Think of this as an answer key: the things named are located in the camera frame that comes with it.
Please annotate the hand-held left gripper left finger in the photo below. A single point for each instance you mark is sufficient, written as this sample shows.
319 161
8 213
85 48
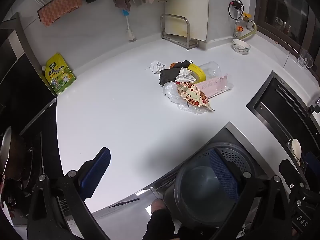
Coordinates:
97 170

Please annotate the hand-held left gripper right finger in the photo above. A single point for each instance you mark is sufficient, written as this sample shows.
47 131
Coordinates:
225 175

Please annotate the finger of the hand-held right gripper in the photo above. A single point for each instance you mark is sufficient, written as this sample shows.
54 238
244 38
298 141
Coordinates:
287 168

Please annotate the grey perforated trash bin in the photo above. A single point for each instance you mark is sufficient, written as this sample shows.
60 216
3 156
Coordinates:
200 192

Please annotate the printed snack wrapper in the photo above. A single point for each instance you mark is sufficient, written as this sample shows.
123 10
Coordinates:
192 95

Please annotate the clear plastic bag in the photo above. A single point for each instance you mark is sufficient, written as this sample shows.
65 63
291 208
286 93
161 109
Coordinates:
171 91

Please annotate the clear plastic jar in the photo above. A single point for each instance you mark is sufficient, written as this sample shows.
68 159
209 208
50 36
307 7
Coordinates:
211 70

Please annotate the black cloth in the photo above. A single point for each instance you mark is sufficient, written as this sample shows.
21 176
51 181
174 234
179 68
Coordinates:
168 76

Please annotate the white tissue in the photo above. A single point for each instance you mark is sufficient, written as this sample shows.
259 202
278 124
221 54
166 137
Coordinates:
156 66

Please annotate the white cup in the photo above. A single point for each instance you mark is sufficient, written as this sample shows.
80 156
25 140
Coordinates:
296 146

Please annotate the black kitchen sink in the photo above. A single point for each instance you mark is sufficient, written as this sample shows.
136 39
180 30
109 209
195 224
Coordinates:
280 110

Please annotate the metal faucet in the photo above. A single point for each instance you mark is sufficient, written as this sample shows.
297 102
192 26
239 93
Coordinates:
315 103

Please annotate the person's leg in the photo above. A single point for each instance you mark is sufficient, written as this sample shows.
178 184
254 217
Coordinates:
157 222

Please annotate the metal pan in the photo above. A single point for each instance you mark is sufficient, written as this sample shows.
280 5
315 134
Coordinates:
10 152

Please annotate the green yellow seasoning pouch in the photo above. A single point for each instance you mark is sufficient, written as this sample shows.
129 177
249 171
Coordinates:
58 75

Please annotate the clear glass mug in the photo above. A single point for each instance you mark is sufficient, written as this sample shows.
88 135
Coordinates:
303 58

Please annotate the patterned ceramic bowl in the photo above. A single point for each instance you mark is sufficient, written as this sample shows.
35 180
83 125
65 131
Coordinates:
241 46

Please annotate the blue and white bottle brush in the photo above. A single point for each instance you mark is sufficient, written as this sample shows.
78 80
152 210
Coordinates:
131 36

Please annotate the metal cutting board rack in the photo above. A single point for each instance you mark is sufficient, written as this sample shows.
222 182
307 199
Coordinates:
187 30

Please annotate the orange wavy sponge cloth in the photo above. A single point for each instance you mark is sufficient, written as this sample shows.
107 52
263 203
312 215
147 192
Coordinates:
60 7

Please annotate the white cutting board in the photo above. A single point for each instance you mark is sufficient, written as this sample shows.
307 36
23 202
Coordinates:
186 5

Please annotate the dark window frame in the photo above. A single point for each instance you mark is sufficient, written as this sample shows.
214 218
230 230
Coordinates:
282 5

